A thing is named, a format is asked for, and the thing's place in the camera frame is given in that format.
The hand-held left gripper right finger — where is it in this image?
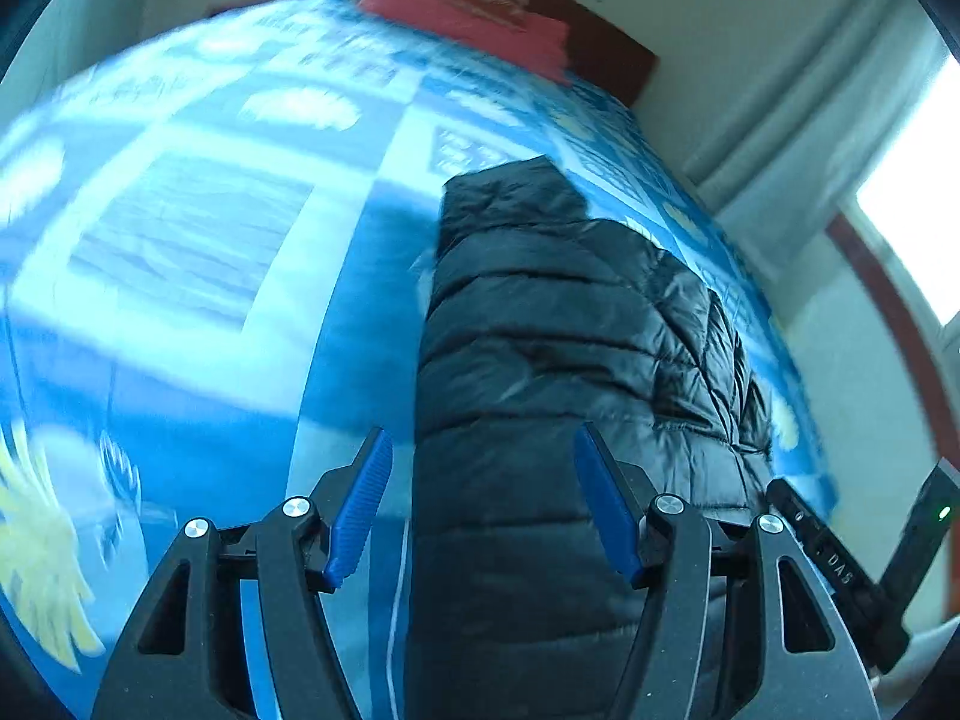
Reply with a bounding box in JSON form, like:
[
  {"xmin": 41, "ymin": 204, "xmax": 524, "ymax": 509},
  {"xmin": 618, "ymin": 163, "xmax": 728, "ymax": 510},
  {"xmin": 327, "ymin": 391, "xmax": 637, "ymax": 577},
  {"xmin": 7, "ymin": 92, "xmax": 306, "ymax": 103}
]
[{"xmin": 573, "ymin": 421, "xmax": 883, "ymax": 720}]

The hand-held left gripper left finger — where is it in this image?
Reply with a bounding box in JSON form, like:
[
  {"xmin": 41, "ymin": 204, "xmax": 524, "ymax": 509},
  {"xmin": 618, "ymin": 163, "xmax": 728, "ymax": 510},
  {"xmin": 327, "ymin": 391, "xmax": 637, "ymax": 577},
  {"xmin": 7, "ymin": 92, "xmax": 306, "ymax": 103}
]
[{"xmin": 90, "ymin": 426, "xmax": 395, "ymax": 720}]

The black puffer jacket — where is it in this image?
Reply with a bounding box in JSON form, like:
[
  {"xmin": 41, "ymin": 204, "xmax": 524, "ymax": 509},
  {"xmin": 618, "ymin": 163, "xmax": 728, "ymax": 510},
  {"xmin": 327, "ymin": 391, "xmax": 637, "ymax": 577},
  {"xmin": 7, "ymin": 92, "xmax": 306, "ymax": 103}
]
[{"xmin": 405, "ymin": 155, "xmax": 778, "ymax": 720}]

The blue printed bedsheet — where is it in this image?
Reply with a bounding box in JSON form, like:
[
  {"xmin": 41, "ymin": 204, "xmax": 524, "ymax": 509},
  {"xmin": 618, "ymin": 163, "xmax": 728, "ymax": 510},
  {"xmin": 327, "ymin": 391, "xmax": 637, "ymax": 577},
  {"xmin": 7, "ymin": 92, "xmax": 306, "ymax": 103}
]
[{"xmin": 0, "ymin": 0, "xmax": 842, "ymax": 720}]

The bright window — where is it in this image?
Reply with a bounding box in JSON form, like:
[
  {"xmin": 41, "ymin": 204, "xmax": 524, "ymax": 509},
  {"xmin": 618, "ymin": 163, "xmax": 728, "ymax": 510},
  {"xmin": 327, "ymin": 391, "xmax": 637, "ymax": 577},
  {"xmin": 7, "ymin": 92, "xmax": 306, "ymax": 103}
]
[{"xmin": 855, "ymin": 52, "xmax": 960, "ymax": 332}]

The pale curtain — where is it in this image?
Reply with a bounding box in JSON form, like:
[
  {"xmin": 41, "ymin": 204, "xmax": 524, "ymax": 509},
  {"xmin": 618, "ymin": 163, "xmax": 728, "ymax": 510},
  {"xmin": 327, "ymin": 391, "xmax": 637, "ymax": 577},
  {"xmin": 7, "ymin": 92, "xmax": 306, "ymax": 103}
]
[{"xmin": 686, "ymin": 0, "xmax": 947, "ymax": 205}]

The brown wooden headboard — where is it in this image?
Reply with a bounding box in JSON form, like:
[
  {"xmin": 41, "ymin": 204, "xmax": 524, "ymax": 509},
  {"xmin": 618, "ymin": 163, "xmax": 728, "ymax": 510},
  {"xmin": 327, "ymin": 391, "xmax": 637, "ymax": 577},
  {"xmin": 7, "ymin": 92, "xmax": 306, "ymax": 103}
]
[{"xmin": 427, "ymin": 0, "xmax": 661, "ymax": 110}]

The red pillow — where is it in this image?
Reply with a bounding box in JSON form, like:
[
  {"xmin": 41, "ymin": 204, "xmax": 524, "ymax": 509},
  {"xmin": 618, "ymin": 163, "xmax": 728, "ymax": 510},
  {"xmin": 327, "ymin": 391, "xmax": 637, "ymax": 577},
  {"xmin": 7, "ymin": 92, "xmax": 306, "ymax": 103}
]
[{"xmin": 358, "ymin": 0, "xmax": 571, "ymax": 85}]

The brown wooden window frame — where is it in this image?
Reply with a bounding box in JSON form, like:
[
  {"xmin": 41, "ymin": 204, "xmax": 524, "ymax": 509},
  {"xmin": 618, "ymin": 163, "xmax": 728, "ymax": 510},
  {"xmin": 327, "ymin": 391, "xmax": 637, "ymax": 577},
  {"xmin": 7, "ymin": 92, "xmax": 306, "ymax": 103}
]
[{"xmin": 826, "ymin": 208, "xmax": 960, "ymax": 421}]

